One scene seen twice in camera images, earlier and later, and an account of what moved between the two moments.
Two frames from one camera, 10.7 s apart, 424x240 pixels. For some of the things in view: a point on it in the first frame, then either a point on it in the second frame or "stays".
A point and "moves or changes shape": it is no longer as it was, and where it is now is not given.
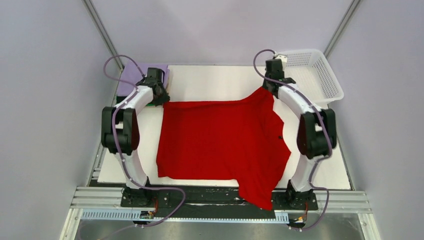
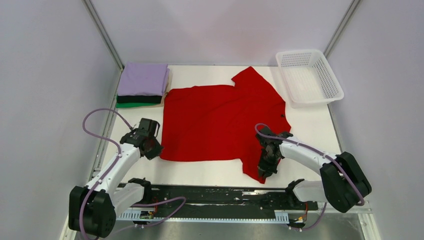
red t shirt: x=242 y=140 moves or changes shape
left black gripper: x=165 y=97 -> x=156 y=152
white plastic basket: x=309 y=70 stays
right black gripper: x=265 y=84 -> x=264 y=171
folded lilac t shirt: x=131 y=74 stays
